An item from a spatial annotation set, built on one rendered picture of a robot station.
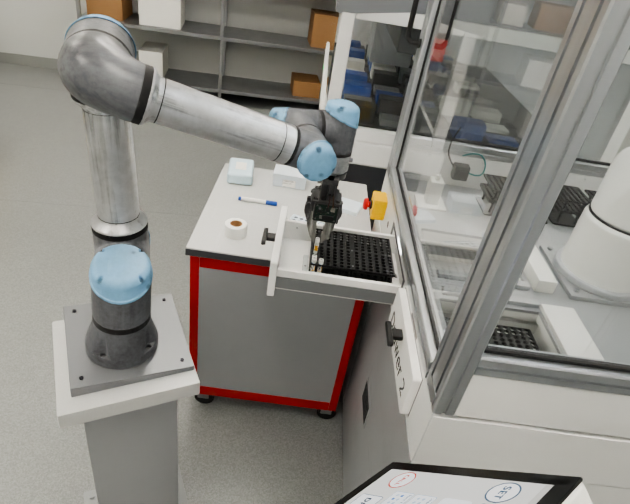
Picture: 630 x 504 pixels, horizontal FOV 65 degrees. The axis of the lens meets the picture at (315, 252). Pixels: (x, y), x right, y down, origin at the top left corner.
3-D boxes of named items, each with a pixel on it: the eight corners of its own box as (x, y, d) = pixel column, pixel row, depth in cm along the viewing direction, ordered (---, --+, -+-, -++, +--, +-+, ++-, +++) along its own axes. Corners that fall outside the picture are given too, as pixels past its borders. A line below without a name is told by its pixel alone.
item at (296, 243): (274, 289, 127) (277, 270, 123) (284, 235, 148) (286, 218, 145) (427, 310, 129) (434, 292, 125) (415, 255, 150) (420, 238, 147)
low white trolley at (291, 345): (185, 409, 191) (185, 247, 148) (218, 305, 242) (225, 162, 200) (334, 429, 193) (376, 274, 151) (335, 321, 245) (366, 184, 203)
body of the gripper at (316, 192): (306, 221, 116) (314, 175, 110) (308, 204, 124) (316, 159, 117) (338, 226, 117) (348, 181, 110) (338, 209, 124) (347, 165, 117)
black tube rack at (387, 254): (306, 282, 130) (310, 263, 127) (309, 246, 145) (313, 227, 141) (389, 294, 131) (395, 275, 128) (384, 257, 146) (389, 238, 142)
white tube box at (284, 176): (271, 185, 190) (273, 173, 187) (274, 175, 197) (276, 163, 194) (304, 190, 190) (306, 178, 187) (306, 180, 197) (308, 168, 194)
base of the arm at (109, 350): (90, 376, 102) (87, 342, 97) (81, 325, 112) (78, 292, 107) (164, 361, 109) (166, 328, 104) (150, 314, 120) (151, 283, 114)
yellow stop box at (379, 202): (368, 219, 163) (372, 199, 159) (367, 208, 169) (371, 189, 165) (383, 221, 163) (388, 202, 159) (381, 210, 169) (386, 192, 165)
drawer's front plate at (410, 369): (399, 415, 102) (413, 379, 95) (388, 320, 126) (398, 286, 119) (408, 416, 102) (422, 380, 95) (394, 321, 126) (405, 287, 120)
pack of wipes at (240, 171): (252, 186, 186) (253, 175, 184) (226, 183, 185) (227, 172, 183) (253, 169, 199) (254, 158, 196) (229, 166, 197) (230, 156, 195)
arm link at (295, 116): (280, 121, 96) (333, 124, 99) (268, 100, 104) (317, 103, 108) (275, 158, 100) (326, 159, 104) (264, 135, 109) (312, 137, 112)
